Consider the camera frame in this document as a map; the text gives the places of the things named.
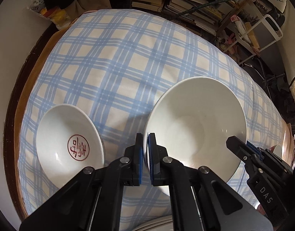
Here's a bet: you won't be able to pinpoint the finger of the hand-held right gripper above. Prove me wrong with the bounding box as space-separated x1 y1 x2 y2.
246 141 270 164
226 136 261 181

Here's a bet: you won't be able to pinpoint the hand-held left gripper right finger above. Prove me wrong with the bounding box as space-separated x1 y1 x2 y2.
147 132 273 231

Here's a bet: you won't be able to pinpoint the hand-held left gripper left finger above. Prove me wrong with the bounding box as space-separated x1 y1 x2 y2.
19 133 144 231

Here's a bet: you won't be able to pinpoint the plain white bowl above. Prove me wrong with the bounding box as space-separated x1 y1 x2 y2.
143 76 247 196

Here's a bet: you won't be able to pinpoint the small red patterned bowl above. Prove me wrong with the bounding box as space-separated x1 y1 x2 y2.
36 104 105 188

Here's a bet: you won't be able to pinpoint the black chair base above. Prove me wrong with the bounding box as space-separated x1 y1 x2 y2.
239 60 292 92

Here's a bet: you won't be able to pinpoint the blue plaid cloth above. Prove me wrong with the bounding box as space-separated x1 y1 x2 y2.
19 9 294 224

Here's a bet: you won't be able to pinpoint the white office chair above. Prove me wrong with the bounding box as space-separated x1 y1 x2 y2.
280 0 295 101

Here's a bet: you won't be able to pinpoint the white utility cart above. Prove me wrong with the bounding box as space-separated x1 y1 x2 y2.
230 14 284 60

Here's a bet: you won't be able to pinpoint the black bag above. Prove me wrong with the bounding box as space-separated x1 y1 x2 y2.
254 0 286 22

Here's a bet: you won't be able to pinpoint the dark pole with hook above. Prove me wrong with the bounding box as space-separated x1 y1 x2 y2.
176 0 283 20

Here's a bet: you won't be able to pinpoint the yellow snack bags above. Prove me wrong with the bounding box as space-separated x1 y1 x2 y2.
30 0 71 29

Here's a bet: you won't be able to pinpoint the dark wooden bed frame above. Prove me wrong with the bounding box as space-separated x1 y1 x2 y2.
2 22 64 222

